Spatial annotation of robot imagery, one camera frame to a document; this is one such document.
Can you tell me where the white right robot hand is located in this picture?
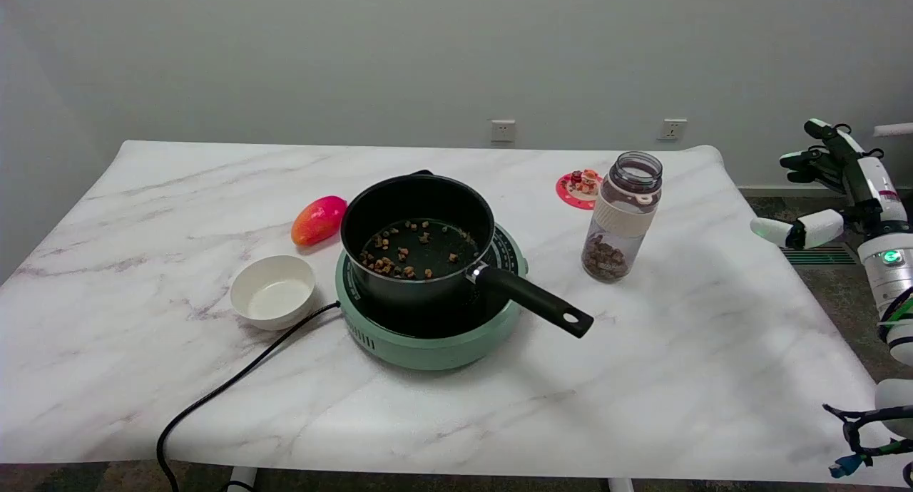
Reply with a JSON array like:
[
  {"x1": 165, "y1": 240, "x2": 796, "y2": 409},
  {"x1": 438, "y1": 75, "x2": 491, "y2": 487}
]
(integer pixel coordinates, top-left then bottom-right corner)
[{"x1": 750, "y1": 119, "x2": 911, "y2": 250}]

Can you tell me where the clear jar with nuts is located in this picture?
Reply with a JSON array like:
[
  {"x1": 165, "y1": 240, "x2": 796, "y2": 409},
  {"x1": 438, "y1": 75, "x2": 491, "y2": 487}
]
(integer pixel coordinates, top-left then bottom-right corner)
[{"x1": 581, "y1": 151, "x2": 663, "y2": 284}]

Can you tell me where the floor vent grille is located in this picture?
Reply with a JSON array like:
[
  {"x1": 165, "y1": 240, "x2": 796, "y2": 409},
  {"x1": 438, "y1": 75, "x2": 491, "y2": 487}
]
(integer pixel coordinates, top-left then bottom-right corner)
[{"x1": 780, "y1": 245, "x2": 859, "y2": 267}]

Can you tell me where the red coaster with figurines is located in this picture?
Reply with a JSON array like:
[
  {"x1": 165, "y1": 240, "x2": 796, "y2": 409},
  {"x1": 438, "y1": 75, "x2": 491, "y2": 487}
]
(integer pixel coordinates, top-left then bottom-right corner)
[{"x1": 556, "y1": 168, "x2": 604, "y2": 211}]

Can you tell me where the green electric hot plate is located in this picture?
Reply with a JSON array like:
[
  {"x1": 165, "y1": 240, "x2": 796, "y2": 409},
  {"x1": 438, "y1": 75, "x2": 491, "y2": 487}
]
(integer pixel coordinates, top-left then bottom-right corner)
[{"x1": 335, "y1": 222, "x2": 529, "y2": 371}]

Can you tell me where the red yellow mango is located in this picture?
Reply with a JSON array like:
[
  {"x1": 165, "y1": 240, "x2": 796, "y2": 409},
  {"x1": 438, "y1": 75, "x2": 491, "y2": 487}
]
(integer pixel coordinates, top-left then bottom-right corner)
[{"x1": 290, "y1": 195, "x2": 348, "y2": 247}]

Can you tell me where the white ceramic bowl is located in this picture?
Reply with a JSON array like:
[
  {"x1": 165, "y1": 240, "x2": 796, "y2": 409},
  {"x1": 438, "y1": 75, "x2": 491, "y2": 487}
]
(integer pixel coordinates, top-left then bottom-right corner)
[{"x1": 230, "y1": 255, "x2": 317, "y2": 332}]

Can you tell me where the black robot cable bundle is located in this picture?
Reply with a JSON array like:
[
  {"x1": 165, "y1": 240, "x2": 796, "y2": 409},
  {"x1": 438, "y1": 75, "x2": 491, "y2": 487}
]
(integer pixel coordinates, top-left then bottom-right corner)
[{"x1": 822, "y1": 404, "x2": 913, "y2": 487}]

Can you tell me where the black saucepan with handle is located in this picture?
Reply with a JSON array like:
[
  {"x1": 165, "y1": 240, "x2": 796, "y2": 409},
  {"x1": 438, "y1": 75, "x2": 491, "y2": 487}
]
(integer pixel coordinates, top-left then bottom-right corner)
[{"x1": 340, "y1": 170, "x2": 595, "y2": 339}]

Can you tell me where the black power cord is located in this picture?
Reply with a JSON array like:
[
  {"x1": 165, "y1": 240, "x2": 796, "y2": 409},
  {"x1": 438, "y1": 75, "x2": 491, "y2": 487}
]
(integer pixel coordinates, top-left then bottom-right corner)
[{"x1": 155, "y1": 301, "x2": 342, "y2": 492}]

